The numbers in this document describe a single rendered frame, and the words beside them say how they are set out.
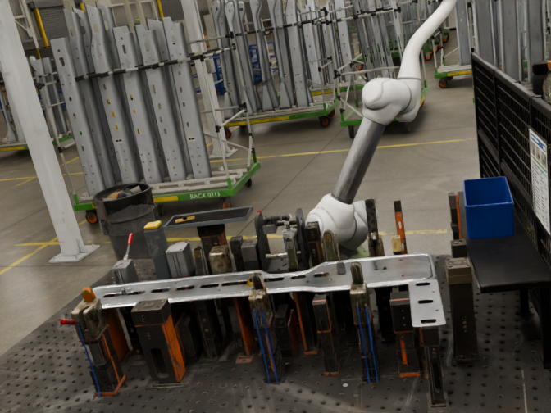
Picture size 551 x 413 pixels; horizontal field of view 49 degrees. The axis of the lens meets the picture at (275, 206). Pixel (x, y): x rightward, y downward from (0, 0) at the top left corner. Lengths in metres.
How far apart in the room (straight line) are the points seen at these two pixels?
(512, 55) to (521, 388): 7.04
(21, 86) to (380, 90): 4.02
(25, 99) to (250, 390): 4.20
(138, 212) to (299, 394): 3.19
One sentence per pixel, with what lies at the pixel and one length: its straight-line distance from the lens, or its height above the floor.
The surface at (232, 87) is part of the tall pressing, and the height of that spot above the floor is 0.78.
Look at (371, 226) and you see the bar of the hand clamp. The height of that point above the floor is 1.11.
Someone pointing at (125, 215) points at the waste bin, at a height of 0.57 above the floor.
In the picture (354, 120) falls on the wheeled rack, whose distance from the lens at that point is 8.35.
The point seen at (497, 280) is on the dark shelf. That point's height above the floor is 1.03.
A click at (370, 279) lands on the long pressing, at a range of 2.16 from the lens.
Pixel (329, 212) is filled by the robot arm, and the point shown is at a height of 1.08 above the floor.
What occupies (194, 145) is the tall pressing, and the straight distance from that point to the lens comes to 6.61.
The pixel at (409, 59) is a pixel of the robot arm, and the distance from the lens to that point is 2.69.
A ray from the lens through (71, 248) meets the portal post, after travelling 6.18.
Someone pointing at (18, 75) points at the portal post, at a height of 1.78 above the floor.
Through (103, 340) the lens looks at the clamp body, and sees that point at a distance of 2.39.
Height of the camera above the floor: 1.97
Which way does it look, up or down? 18 degrees down
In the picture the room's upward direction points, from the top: 11 degrees counter-clockwise
